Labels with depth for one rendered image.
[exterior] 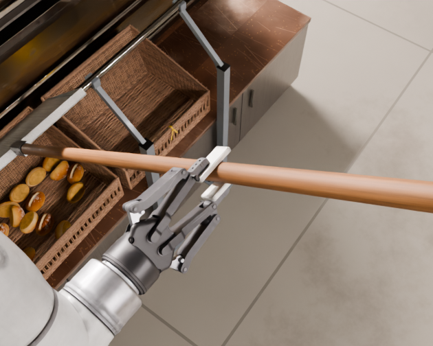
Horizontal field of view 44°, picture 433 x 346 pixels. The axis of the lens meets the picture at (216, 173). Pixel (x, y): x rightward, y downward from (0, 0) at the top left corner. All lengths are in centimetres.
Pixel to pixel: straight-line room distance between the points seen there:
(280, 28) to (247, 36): 18
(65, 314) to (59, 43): 179
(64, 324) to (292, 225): 236
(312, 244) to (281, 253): 17
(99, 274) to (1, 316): 15
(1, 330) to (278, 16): 258
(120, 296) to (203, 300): 208
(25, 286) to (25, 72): 175
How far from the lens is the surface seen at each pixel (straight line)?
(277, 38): 288
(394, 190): 55
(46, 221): 231
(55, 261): 224
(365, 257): 293
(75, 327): 66
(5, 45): 216
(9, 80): 226
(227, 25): 293
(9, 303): 58
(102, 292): 68
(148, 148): 202
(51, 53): 233
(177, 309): 274
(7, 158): 169
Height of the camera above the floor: 263
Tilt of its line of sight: 60 degrees down
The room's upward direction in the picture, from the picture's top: straight up
